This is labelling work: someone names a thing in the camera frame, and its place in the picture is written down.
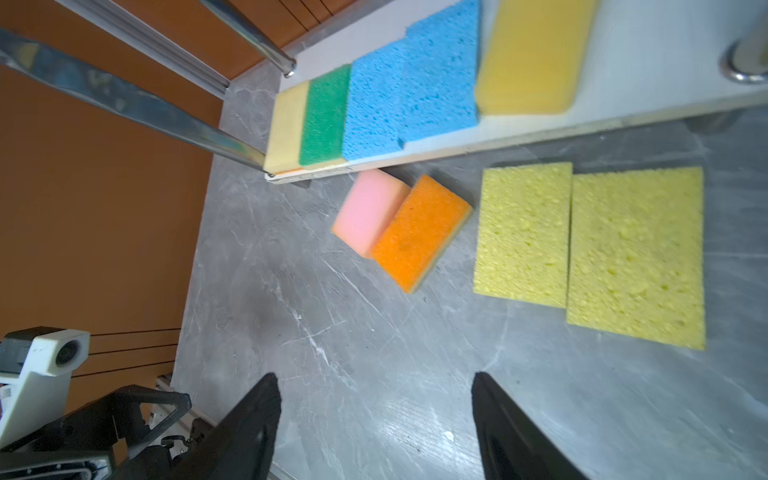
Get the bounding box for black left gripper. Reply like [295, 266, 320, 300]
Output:
[1, 385, 191, 479]

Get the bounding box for lime porous sponge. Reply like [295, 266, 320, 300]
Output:
[566, 167, 706, 350]
[473, 162, 573, 308]

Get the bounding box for white two-tier shelf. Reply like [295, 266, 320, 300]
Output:
[0, 0, 768, 186]

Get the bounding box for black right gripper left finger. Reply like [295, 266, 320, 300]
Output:
[167, 373, 281, 480]

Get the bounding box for green sponge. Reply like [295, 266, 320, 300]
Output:
[299, 64, 352, 170]

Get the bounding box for orange sponge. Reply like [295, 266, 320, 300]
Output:
[372, 175, 473, 294]

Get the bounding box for aluminium corner post left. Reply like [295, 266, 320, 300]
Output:
[56, 0, 230, 100]

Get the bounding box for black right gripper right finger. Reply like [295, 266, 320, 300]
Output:
[471, 372, 586, 480]

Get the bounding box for blue sponge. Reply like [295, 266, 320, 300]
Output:
[399, 0, 481, 143]
[342, 39, 406, 161]

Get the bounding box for pink sponge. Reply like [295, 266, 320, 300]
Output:
[331, 169, 411, 258]

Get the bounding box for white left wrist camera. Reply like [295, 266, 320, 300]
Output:
[1, 327, 90, 447]

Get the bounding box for pale yellow sponge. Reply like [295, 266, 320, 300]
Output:
[264, 82, 310, 175]

